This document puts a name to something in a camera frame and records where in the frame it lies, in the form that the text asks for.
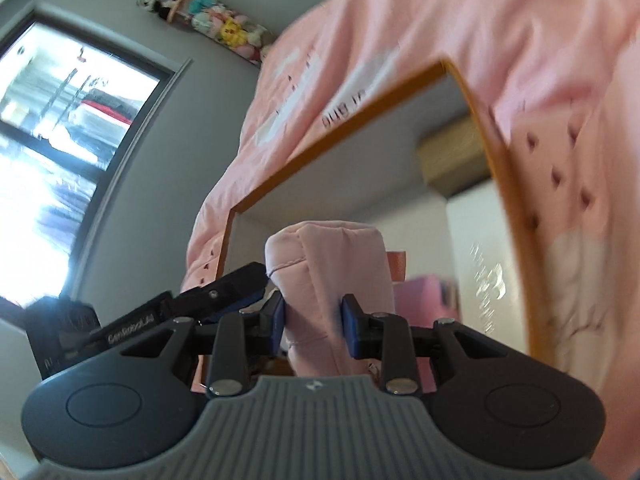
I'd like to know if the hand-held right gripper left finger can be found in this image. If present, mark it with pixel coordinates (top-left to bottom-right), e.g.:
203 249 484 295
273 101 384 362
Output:
120 290 288 397

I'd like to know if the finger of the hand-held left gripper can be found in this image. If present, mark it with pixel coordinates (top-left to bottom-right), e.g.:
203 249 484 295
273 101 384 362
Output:
176 262 275 322

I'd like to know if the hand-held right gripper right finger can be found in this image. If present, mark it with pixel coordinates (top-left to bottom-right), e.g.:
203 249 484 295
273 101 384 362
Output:
340 294 507 397

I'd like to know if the pink fabric pouch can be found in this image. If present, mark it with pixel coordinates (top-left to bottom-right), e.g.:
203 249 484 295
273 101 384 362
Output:
264 220 397 379

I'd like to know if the orange cardboard box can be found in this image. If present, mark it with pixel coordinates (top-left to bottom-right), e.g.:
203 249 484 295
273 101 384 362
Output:
215 59 557 367

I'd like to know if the pink box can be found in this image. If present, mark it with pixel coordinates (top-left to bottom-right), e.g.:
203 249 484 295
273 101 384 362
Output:
392 274 459 322

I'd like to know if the window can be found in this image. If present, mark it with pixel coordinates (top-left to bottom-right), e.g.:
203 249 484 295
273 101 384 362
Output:
0 4 194 312

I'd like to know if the beige box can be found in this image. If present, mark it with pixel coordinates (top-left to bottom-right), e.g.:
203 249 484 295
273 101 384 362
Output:
417 117 497 197

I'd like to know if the column of small plush toys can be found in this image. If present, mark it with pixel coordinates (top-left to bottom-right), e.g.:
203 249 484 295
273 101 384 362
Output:
165 0 277 67

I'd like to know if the pink cloud printed blanket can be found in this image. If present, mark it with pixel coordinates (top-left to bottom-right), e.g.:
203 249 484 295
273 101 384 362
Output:
184 0 640 413

